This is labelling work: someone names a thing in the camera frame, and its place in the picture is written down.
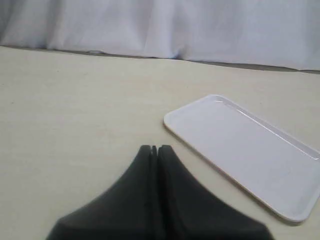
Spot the white rectangular plastic tray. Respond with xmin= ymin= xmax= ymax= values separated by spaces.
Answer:
xmin=163 ymin=94 xmax=320 ymax=223

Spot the white backdrop curtain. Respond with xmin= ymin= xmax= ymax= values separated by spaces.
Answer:
xmin=0 ymin=0 xmax=320 ymax=71

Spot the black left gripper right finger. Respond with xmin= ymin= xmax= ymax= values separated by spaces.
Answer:
xmin=155 ymin=145 xmax=274 ymax=240

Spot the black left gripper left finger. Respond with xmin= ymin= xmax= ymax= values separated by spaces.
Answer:
xmin=47 ymin=145 xmax=156 ymax=240

